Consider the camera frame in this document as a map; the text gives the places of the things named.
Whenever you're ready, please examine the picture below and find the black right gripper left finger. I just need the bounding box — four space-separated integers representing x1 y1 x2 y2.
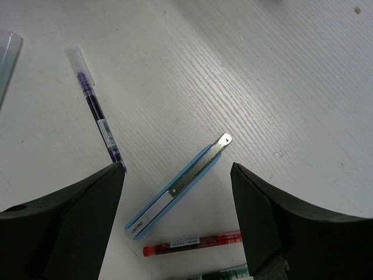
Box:
1 163 125 279

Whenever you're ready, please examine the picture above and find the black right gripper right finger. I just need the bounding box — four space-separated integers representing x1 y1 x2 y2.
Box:
230 163 372 279

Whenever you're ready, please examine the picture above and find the green ink pen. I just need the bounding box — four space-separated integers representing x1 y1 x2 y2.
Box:
183 264 250 280

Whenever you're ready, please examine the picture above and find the purple ink pen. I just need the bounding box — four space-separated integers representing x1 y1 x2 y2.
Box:
66 47 127 172

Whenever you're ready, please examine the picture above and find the red ink pen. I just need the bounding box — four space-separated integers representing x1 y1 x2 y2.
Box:
143 231 242 257

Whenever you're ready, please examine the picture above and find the clear plastic drawer organizer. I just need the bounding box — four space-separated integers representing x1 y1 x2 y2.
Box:
0 29 23 106

